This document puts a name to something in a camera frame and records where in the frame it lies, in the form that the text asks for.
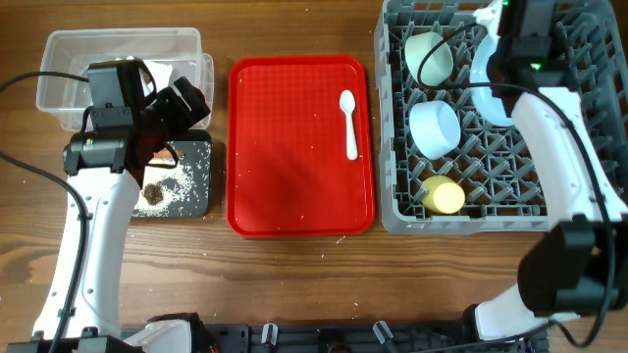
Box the small light blue bowl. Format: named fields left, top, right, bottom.
left=408, top=101, right=461, bottom=160

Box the green bowl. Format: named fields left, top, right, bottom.
left=404, top=31, right=453, bottom=86

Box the yellow plastic cup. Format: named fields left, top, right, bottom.
left=421, top=176, right=466, bottom=215

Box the large light blue plate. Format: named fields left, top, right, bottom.
left=469, top=35, right=513, bottom=126

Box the brown carrot piece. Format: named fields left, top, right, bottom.
left=151, top=149, right=185, bottom=163

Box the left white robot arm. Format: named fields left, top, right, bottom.
left=7, top=73, right=211, bottom=352

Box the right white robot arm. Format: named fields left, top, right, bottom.
left=472, top=33, right=627, bottom=341

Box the black waste tray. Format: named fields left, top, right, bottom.
left=130, top=128, right=213, bottom=221

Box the grey dishwasher rack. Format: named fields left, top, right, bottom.
left=374, top=1, right=627, bottom=235

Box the crumpled white paper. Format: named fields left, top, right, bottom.
left=140, top=60, right=173, bottom=96

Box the clear plastic bin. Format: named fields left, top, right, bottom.
left=36, top=27, right=214, bottom=132

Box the pile of rice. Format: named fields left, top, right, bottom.
left=131, top=141, right=212, bottom=217

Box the brown food lump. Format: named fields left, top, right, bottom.
left=142, top=183, right=164, bottom=206

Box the red plastic tray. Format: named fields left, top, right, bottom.
left=226, top=55, right=376, bottom=238

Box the white plastic spoon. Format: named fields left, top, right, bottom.
left=340, top=90, right=358, bottom=161

